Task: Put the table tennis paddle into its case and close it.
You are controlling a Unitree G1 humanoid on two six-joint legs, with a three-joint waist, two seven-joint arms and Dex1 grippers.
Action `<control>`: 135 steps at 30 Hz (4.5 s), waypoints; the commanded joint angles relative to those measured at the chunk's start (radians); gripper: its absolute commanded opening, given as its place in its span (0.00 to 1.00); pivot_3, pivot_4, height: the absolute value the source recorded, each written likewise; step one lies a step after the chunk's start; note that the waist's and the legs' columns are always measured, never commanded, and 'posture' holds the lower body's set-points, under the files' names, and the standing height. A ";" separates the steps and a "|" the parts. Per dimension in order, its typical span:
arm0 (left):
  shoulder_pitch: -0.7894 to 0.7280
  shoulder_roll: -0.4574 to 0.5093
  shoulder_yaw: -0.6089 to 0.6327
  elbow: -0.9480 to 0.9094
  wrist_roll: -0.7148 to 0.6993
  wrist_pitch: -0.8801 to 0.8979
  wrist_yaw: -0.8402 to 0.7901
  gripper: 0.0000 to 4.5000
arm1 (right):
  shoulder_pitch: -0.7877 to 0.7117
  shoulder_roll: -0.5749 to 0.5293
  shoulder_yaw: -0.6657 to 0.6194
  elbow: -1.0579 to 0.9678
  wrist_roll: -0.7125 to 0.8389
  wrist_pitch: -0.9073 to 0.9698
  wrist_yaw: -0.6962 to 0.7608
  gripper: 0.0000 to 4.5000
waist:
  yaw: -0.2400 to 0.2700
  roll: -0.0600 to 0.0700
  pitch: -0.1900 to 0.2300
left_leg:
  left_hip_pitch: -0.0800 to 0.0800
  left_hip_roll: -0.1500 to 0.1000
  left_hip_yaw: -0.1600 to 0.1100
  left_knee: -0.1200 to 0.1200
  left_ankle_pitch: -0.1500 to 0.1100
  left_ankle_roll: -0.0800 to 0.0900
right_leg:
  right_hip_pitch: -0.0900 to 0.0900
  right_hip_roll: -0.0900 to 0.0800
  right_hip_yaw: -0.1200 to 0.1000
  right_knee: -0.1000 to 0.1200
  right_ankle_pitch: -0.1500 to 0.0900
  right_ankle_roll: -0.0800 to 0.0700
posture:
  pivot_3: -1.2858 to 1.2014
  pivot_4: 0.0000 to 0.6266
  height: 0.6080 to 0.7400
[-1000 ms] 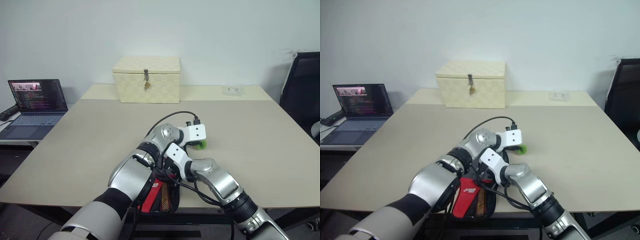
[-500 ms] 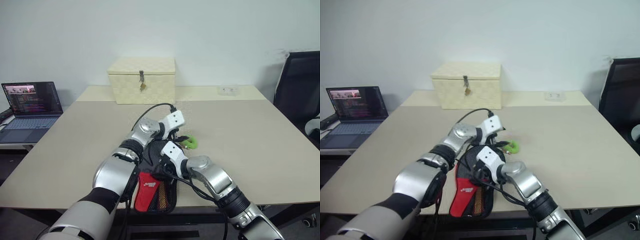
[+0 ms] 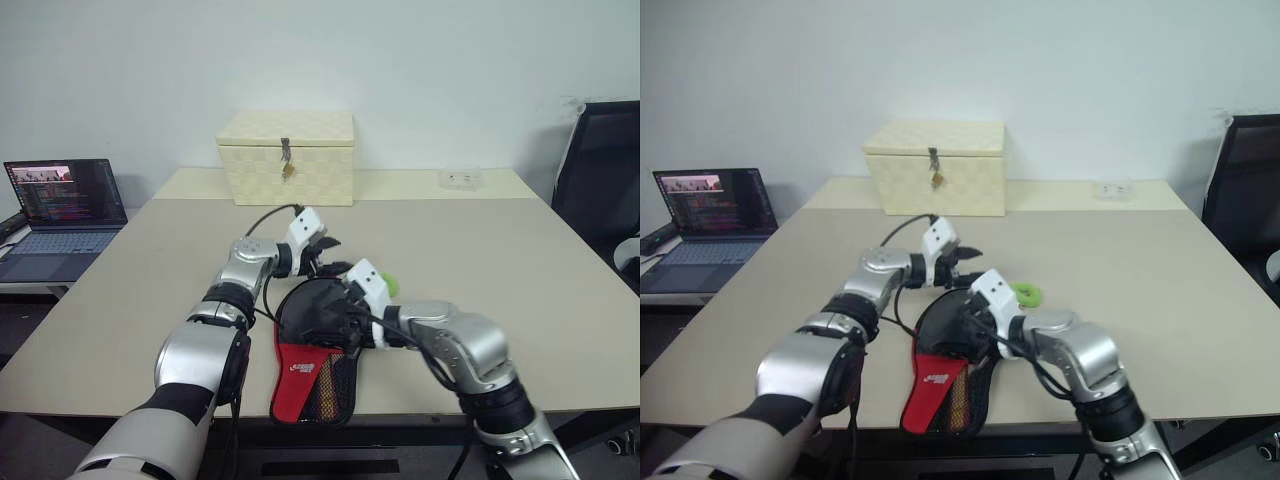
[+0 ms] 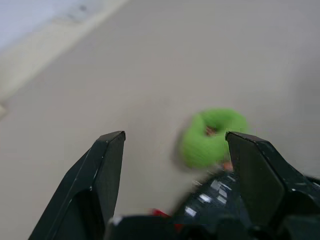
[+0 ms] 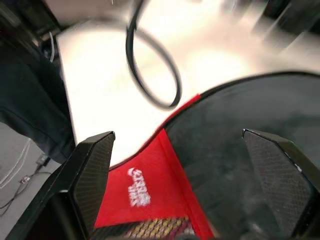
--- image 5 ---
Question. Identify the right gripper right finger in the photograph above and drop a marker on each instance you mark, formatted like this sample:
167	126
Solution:
282	175

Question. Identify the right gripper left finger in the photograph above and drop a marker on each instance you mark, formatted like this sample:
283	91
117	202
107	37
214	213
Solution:
75	180

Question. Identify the black red paddle case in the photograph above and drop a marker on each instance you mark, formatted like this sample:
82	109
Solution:
160	190

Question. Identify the dark bulky fabric object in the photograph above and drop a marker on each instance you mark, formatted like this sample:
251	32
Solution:
30	100

